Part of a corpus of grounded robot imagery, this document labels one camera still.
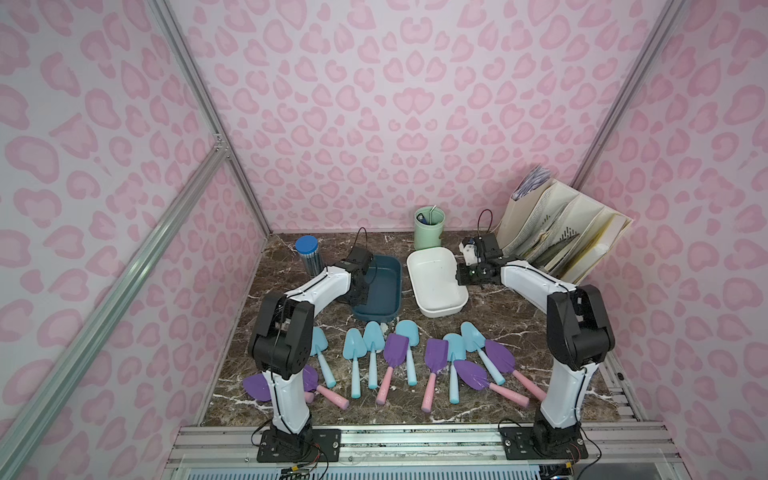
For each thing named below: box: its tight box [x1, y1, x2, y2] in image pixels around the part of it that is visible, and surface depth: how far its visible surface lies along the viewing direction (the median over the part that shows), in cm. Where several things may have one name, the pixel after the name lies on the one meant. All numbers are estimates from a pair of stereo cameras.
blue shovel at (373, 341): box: [363, 321, 386, 390], surface depth 92 cm
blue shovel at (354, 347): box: [342, 328, 368, 399], surface depth 90 cm
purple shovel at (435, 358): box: [421, 339, 449, 413], surface depth 88 cm
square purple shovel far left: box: [302, 364, 350, 410], surface depth 83 cm
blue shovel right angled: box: [460, 322, 506, 385], surface depth 90 cm
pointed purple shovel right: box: [453, 360, 530, 407], surface depth 84 cm
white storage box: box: [406, 247, 469, 318], surface depth 104 cm
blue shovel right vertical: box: [443, 333, 467, 405], surface depth 89 cm
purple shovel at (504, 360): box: [485, 340, 547, 401], surface depth 89 cm
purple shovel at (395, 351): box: [376, 333, 409, 406], surface depth 90 cm
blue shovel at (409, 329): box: [395, 320, 419, 387], surface depth 92 cm
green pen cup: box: [414, 206, 446, 250], surface depth 109 cm
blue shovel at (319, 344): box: [310, 326, 336, 389], surface depth 92 cm
